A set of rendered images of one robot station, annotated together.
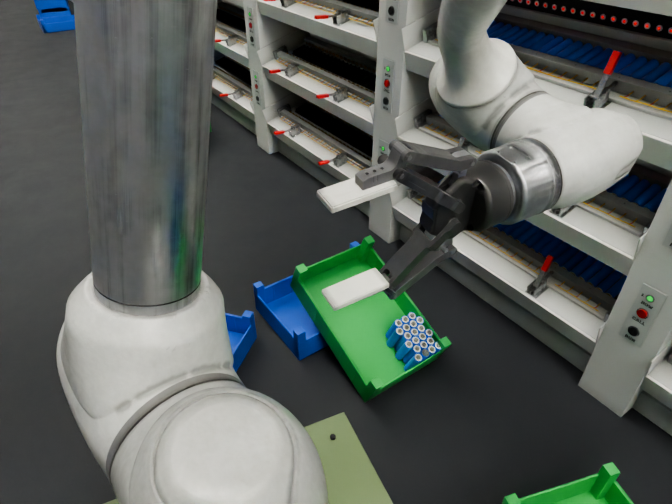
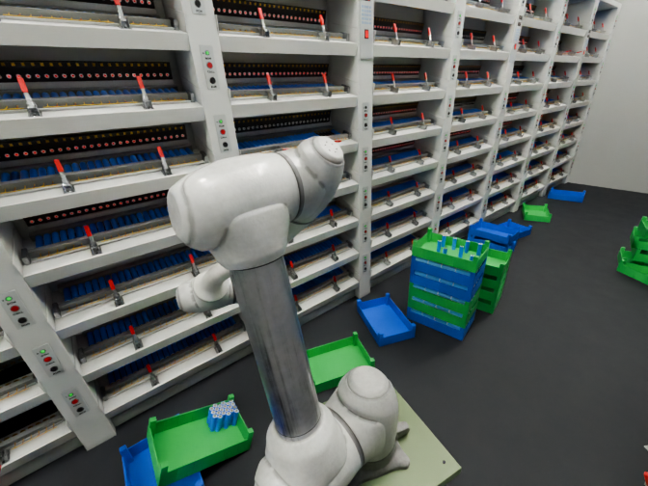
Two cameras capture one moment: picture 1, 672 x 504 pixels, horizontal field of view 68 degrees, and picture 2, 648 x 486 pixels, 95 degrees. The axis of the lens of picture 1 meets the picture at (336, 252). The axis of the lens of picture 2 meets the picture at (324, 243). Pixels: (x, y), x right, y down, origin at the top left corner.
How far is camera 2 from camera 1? 74 cm
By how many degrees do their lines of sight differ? 75
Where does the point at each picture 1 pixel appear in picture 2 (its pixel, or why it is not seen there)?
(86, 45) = (293, 334)
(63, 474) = not seen: outside the picture
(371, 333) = (208, 439)
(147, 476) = (379, 400)
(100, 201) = (308, 384)
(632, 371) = not seen: hidden behind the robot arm
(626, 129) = not seen: hidden behind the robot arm
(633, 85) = (199, 260)
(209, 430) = (364, 382)
